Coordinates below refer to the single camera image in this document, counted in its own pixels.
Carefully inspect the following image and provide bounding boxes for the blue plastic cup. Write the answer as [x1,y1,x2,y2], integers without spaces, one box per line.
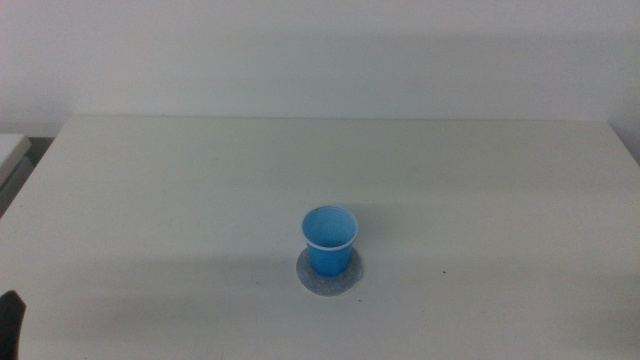
[300,204,360,278]

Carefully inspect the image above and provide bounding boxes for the round grey felt cup mat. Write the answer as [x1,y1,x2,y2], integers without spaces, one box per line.
[295,246,365,298]

